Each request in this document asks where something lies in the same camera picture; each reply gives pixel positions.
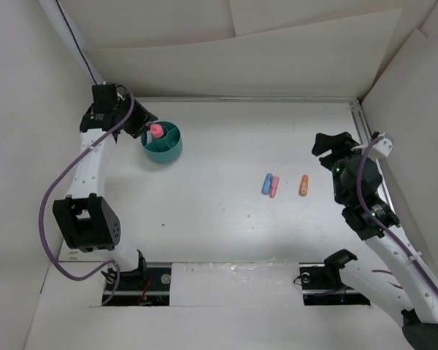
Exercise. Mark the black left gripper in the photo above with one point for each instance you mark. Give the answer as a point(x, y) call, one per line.
point(142, 117)

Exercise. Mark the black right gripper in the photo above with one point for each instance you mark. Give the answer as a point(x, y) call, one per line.
point(340, 144)

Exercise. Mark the pink capped clear tube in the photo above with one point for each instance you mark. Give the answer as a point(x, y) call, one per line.
point(157, 131)

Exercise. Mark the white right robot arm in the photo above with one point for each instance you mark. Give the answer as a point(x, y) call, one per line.
point(413, 302)

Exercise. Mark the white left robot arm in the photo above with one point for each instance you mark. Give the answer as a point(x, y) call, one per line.
point(84, 217)

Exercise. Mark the teal round desk organizer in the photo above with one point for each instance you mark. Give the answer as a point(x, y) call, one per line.
point(167, 149)

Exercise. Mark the orange highlighter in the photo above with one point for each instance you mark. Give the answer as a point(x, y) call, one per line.
point(303, 188)

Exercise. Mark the pink highlighter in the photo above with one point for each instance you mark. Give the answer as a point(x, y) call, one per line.
point(274, 186)

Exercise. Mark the blue highlighter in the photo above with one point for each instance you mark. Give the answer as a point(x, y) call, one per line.
point(267, 184)

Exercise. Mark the aluminium rail right side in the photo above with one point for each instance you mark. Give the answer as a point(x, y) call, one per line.
point(364, 137)

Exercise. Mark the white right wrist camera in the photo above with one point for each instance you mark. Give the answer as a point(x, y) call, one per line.
point(383, 148)

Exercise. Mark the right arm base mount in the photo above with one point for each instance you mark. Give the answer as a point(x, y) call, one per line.
point(320, 286)

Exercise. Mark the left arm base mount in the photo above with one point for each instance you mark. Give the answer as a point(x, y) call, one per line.
point(153, 290)

